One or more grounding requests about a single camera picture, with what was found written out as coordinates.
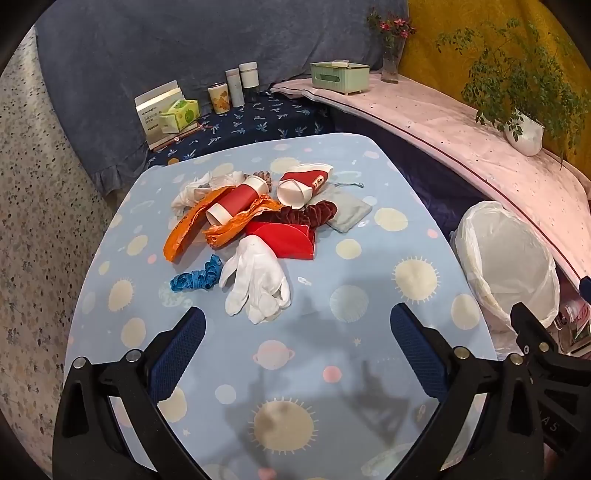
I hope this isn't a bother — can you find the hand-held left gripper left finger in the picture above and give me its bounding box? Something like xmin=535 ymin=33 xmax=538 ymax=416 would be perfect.
xmin=52 ymin=305 xmax=207 ymax=480

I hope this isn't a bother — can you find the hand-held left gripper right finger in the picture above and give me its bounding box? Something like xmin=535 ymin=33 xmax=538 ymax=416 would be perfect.
xmin=390 ymin=304 xmax=546 ymax=480

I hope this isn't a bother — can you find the blue scrunchie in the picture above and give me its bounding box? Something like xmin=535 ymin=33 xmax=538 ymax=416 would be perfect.
xmin=169 ymin=254 xmax=223 ymax=292

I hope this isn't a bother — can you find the bin with white bag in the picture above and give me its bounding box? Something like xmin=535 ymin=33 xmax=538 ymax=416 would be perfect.
xmin=450 ymin=200 xmax=561 ymax=335

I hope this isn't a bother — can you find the orange plastic bag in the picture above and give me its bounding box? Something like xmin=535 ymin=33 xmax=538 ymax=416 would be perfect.
xmin=163 ymin=185 xmax=278 ymax=264

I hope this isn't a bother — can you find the red cardboard box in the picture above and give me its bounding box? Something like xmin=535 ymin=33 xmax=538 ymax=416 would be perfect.
xmin=244 ymin=220 xmax=318 ymax=260

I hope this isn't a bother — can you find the tall red paper cup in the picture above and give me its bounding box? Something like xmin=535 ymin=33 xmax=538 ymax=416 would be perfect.
xmin=205 ymin=175 xmax=269 ymax=228

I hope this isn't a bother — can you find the dark red velvet scrunchie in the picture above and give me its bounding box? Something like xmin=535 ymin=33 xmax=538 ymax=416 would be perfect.
xmin=270 ymin=198 xmax=340 ymax=230

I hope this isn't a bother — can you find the white plush toy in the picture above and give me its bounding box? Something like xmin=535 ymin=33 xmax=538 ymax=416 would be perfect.
xmin=208 ymin=171 xmax=247 ymax=191

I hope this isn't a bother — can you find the crushed red paper cup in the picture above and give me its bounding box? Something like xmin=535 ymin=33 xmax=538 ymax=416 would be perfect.
xmin=277 ymin=161 xmax=334 ymax=207

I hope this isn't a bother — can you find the pink plastic bag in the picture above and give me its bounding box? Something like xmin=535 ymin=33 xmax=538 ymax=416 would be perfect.
xmin=556 ymin=295 xmax=591 ymax=358

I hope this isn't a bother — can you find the blue planet print tablecloth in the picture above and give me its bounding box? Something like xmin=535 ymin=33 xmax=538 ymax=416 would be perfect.
xmin=62 ymin=132 xmax=499 ymax=480

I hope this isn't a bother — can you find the white plant pot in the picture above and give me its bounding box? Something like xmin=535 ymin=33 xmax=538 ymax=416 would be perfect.
xmin=504 ymin=111 xmax=544 ymax=157

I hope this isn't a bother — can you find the dark purple cloth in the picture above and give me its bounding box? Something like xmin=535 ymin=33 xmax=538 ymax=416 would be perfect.
xmin=330 ymin=106 xmax=490 ymax=236

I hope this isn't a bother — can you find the thin brown book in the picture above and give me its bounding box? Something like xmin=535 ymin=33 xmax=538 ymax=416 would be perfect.
xmin=150 ymin=122 xmax=204 ymax=151

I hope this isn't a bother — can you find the pink cloth covered shelf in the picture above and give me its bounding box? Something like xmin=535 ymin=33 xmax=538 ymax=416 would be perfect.
xmin=270 ymin=71 xmax=591 ymax=282

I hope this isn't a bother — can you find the green leafy plant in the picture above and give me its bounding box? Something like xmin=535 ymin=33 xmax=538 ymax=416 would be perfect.
xmin=436 ymin=18 xmax=587 ymax=171

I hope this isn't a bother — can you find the open white cardboard box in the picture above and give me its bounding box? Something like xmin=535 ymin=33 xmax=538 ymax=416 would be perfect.
xmin=135 ymin=80 xmax=185 ymax=151

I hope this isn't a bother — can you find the green tissue pack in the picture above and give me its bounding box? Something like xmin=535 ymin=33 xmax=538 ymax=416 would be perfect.
xmin=159 ymin=98 xmax=200 ymax=134

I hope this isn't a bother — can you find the navy leaf print sheet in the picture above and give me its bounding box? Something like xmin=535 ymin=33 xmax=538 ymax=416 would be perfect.
xmin=148 ymin=90 xmax=335 ymax=167

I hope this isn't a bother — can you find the grey slim bottle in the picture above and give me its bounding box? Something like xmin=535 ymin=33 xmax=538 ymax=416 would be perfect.
xmin=225 ymin=68 xmax=245 ymax=108

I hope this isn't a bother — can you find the white jar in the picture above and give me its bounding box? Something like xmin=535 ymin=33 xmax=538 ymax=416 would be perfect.
xmin=239 ymin=61 xmax=260 ymax=90

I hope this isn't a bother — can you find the mint green tissue box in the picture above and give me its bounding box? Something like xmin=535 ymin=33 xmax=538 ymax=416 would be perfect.
xmin=309 ymin=59 xmax=372 ymax=96

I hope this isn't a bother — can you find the glass vase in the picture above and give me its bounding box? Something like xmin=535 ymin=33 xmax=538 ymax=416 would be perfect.
xmin=381 ymin=39 xmax=406 ymax=85

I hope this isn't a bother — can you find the yellow cloth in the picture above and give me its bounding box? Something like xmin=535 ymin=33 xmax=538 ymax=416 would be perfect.
xmin=402 ymin=0 xmax=591 ymax=185

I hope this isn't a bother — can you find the red flower bunch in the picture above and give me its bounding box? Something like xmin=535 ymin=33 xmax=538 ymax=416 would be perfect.
xmin=367 ymin=7 xmax=416 ymax=47

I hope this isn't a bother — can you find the grey drawstring pouch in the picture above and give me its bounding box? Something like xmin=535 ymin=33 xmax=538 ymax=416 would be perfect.
xmin=318 ymin=182 xmax=374 ymax=233

